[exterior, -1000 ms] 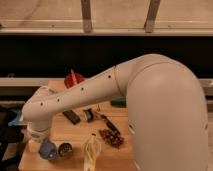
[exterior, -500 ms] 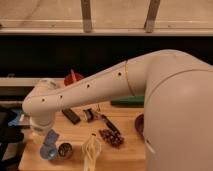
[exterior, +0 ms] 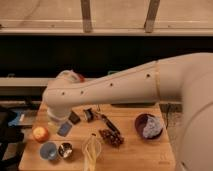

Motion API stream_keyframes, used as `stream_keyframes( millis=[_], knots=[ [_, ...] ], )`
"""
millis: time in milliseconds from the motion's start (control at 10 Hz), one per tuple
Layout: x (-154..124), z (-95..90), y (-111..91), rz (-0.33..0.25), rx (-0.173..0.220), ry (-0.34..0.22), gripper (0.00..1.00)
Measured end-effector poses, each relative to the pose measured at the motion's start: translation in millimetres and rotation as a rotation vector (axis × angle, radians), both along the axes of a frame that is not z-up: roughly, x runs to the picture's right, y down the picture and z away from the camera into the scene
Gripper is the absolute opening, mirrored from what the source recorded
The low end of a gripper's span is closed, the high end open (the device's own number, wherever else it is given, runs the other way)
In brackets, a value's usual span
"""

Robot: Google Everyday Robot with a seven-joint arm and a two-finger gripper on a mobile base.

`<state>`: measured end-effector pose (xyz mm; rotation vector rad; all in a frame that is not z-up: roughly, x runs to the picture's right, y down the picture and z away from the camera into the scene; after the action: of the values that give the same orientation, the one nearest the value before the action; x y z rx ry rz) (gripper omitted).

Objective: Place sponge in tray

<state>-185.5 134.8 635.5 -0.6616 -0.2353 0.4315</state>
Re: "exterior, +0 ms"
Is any small black clip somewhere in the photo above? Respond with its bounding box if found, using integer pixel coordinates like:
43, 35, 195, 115
84, 108, 94, 122

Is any dark red grape bunch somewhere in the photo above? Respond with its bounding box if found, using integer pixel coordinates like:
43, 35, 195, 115
99, 129, 124, 148

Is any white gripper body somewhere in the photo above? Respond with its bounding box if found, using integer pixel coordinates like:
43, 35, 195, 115
47, 107, 70, 125

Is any red bowl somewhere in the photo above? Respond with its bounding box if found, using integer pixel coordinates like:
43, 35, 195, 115
77, 73, 85, 82

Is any green plastic tray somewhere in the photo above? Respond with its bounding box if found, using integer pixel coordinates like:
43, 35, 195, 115
107, 71, 119, 76

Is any blue cup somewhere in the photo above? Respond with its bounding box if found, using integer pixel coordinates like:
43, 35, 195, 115
40, 142, 57, 160

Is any peeled banana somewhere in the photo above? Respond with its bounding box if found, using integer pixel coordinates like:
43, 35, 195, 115
82, 133, 101, 171

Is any purple bowl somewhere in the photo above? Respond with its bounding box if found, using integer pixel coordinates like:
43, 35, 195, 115
135, 113, 163, 139

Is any small metal cup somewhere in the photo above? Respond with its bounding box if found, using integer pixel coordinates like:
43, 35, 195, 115
58, 143, 73, 159

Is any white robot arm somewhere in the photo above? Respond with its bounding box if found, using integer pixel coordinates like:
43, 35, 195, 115
43, 53, 213, 171

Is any black rectangular block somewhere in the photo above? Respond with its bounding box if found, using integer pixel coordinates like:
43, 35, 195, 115
69, 111, 81, 125

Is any red apple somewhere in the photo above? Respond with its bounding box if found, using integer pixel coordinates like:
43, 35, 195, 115
33, 126, 49, 142

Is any crumpled blue cloth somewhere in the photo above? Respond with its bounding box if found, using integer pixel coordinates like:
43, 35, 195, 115
143, 116, 162, 139

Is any black handled knife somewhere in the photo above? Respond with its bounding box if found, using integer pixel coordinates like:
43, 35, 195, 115
95, 112, 120, 134

